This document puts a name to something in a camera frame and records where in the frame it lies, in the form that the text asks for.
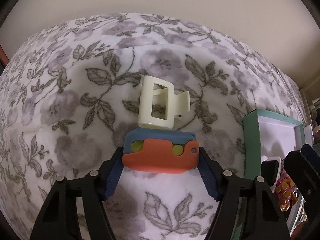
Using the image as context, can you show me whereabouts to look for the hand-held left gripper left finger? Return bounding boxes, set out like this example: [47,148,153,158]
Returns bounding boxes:
[30,147,125,240]

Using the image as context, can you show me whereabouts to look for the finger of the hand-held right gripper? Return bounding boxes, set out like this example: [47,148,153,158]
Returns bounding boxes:
[301,144,320,170]
[285,150,320,198]

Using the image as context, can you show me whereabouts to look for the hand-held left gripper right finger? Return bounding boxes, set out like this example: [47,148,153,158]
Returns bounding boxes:
[197,148,292,240]

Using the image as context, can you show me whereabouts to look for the orange and blue toy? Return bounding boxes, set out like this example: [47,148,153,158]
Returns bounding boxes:
[122,128,200,175]

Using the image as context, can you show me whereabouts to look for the teal cardboard box tray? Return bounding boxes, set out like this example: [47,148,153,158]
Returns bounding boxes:
[242,109,307,240]

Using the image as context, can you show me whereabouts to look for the grey floral blanket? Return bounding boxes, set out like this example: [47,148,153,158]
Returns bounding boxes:
[0,12,307,240]

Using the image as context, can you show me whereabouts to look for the cream hair claw clip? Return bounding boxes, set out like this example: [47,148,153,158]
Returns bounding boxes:
[138,75,192,131]

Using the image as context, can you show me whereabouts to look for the dark wooden furniture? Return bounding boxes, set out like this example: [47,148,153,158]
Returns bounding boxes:
[0,42,10,68]

